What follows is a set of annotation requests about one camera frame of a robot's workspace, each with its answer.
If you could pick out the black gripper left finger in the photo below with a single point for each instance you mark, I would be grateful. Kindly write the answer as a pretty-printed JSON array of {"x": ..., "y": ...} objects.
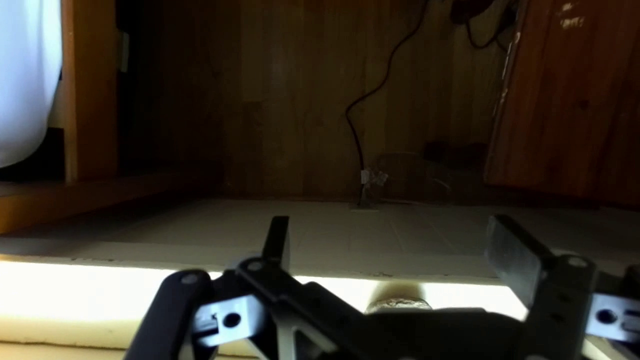
[{"x": 181, "y": 313}]

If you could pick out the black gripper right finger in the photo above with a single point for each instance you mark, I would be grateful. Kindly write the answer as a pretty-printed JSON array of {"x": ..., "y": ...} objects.
[{"x": 556, "y": 292}]

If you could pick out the white grey stone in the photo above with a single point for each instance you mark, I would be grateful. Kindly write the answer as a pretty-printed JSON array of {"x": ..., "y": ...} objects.
[{"x": 398, "y": 295}]

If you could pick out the cream painted windowsill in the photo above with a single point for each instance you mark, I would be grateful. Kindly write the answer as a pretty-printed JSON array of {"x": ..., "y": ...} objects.
[{"x": 81, "y": 300}]

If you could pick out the brown wooden cabinet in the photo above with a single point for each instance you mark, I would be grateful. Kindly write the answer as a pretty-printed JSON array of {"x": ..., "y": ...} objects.
[{"x": 566, "y": 106}]

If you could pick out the white sheet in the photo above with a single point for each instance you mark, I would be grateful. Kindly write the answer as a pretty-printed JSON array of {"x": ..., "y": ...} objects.
[{"x": 23, "y": 73}]

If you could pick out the white wall plug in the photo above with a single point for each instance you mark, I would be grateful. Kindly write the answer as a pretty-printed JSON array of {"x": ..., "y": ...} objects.
[{"x": 372, "y": 181}]

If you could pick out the brown wooden bunk bed frame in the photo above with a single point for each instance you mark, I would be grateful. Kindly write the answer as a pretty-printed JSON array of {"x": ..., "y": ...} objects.
[{"x": 90, "y": 101}]

